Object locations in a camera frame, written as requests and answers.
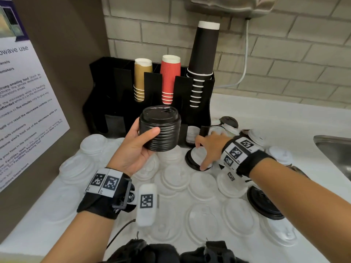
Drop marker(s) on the person's left hand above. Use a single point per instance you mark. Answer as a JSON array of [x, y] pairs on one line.
[[126, 156]]

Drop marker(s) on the white lids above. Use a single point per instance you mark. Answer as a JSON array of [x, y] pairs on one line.
[[203, 186]]

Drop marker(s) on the microwave safety poster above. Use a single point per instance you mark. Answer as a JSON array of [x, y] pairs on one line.
[[24, 106]]

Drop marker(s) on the black left wrist marker band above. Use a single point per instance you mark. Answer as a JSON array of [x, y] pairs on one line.
[[93, 206]]

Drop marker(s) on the stack of black paper cups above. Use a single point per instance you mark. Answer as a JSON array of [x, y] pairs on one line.
[[204, 52]]

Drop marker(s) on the person's right forearm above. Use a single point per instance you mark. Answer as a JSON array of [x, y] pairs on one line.
[[301, 199]]

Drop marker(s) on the stack of black lids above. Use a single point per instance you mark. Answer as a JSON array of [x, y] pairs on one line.
[[161, 128]]

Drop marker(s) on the grey wall-mounted appliance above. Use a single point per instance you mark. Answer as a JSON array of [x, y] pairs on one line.
[[233, 5]]

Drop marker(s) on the black cup holder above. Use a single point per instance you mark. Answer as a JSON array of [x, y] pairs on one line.
[[109, 87]]

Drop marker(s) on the person's left forearm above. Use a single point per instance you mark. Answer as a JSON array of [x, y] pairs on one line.
[[76, 241]]

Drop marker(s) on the stack of gold paper cups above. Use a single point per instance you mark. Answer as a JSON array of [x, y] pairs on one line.
[[142, 76]]

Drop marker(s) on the steel sink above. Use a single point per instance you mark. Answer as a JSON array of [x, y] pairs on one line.
[[334, 153]]

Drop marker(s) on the black chest harness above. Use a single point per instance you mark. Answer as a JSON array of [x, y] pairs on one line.
[[159, 254]]

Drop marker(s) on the stack of red paper cups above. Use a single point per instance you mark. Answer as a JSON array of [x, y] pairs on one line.
[[170, 76]]

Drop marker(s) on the black right wrist marker band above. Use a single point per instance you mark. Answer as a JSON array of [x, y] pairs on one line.
[[255, 164]]

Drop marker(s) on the person's right hand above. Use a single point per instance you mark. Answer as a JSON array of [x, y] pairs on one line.
[[215, 145]]

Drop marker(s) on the black wrist marker band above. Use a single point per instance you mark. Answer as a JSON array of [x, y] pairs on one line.
[[93, 206], [255, 164]]

